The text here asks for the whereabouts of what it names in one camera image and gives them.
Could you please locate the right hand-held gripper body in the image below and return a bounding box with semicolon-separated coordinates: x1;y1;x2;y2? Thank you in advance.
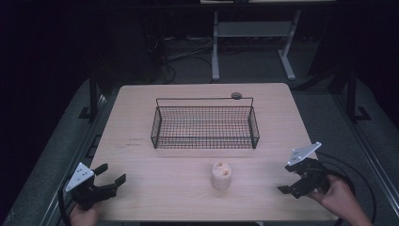
285;141;331;200

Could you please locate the black wire basket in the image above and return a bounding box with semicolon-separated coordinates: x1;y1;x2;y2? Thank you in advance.
150;96;261;151

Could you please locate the person's right hand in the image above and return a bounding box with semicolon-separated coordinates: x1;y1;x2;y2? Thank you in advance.
308;173;356;218

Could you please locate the beige loofah sponge piece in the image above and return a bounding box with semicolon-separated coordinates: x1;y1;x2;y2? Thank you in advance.
210;161;233;190

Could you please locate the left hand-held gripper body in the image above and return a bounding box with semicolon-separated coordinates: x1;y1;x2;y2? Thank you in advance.
64;162;120;212

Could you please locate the black metal stand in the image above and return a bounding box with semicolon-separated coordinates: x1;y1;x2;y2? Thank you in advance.
344;67;373;122
77;70;100;121

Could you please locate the person's left hand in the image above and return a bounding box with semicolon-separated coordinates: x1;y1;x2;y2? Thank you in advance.
69;202;102;226

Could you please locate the bundle of floor cables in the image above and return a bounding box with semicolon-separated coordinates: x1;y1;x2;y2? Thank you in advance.
145;33;215;85

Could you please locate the white metal desk frame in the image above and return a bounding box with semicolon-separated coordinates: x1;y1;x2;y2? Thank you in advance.
211;8;303;83

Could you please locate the aluminium frame rail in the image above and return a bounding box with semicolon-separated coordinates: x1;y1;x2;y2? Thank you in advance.
39;92;109;226
332;92;399;219

